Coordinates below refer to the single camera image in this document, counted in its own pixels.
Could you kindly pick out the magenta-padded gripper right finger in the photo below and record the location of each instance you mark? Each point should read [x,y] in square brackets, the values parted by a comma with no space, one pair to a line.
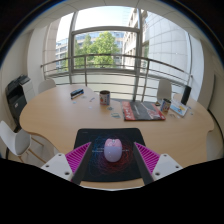
[166,165]

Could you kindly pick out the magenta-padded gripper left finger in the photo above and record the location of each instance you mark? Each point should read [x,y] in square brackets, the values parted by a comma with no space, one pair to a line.
[56,165]

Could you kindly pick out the pink and lilac computer mouse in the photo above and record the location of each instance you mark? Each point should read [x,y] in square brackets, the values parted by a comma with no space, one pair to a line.
[113,150]

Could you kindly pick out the black mouse pad, swirl print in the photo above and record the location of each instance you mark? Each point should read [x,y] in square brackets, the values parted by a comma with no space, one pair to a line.
[110,170]

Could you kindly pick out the white chair with wooden legs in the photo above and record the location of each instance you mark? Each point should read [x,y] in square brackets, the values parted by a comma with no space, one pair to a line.
[15,140]

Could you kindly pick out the red and black magazine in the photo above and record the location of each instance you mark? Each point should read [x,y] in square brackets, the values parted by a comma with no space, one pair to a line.
[143,110]

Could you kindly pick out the small blue card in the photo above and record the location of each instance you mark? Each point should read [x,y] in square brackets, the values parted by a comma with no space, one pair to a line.
[115,115]
[110,108]

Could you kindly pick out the black upright box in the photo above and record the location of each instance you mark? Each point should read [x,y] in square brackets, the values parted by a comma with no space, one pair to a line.
[186,95]

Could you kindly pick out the black stapler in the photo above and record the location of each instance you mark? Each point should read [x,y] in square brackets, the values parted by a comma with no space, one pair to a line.
[77,93]

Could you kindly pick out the black and white printer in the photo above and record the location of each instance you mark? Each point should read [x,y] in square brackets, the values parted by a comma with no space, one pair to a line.
[15,96]

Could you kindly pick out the printed mug with dark rim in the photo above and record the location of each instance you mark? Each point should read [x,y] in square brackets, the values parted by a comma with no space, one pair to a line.
[104,98]

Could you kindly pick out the grey metal balcony railing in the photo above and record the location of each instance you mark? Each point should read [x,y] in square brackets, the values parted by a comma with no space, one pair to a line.
[110,55]

